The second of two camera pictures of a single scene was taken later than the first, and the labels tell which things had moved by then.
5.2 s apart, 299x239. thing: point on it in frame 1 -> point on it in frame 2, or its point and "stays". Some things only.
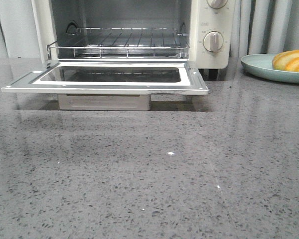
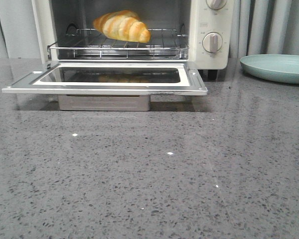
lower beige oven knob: (213, 41) stays
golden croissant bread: (294, 60) -> (123, 25)
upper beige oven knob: (217, 4) stays
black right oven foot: (213, 73) stays
